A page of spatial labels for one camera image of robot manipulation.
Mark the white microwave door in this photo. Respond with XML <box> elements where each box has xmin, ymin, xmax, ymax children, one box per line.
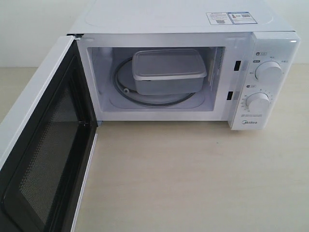
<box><xmin>0</xmin><ymin>35</ymin><xmax>98</xmax><ymax>232</ymax></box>

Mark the white plastic lidded container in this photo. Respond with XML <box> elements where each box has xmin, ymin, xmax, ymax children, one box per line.
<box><xmin>132</xmin><ymin>48</ymin><xmax>207</xmax><ymax>95</ymax></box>

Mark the dark turntable roller ring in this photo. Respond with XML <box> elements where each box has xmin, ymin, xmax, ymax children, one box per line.
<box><xmin>114</xmin><ymin>60</ymin><xmax>138</xmax><ymax>97</ymax></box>

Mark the upper white control knob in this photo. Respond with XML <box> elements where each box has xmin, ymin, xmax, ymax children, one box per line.
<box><xmin>255</xmin><ymin>61</ymin><xmax>282</xmax><ymax>83</ymax></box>

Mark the glass turntable plate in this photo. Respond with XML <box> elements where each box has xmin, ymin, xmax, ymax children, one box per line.
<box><xmin>112</xmin><ymin>57</ymin><xmax>196</xmax><ymax>107</ymax></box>

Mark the white microwave oven body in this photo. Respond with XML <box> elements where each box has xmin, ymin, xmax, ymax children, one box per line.
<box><xmin>69</xmin><ymin>0</ymin><xmax>300</xmax><ymax>131</ymax></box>

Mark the lower white control knob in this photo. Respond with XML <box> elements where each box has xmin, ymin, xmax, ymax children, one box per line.
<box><xmin>246</xmin><ymin>92</ymin><xmax>270</xmax><ymax>113</ymax></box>

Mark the blue white label sticker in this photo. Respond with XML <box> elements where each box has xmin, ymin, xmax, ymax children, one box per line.
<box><xmin>206</xmin><ymin>12</ymin><xmax>257</xmax><ymax>25</ymax></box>

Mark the white control knob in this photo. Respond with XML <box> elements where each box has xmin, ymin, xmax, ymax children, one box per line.
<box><xmin>255</xmin><ymin>61</ymin><xmax>282</xmax><ymax>83</ymax></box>
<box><xmin>246</xmin><ymin>92</ymin><xmax>270</xmax><ymax>113</ymax></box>

